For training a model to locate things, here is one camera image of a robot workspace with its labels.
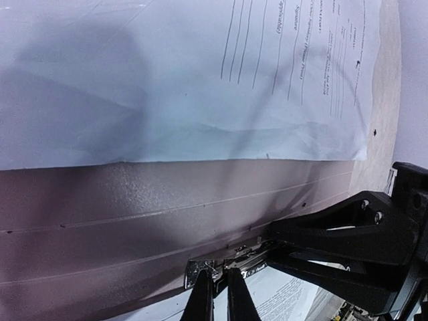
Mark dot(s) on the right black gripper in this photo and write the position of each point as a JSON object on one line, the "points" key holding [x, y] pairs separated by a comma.
{"points": [[366, 227]]}

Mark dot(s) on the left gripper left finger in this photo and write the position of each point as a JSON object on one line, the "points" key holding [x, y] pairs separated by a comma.
{"points": [[200, 303]]}

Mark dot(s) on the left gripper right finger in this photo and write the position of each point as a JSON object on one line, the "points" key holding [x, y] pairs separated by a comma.
{"points": [[240, 306]]}

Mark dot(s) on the remaining white paper stack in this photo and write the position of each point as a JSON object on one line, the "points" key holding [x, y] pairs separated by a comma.
{"points": [[276, 296]]}

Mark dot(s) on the metal clip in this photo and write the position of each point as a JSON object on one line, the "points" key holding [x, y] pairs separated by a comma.
{"points": [[248, 256]]}

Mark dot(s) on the translucent grey plastic sheet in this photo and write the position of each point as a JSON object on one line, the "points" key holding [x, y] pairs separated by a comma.
{"points": [[81, 243]]}

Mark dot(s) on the white printed paper sheets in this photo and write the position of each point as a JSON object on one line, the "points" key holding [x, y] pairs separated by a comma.
{"points": [[97, 82]]}

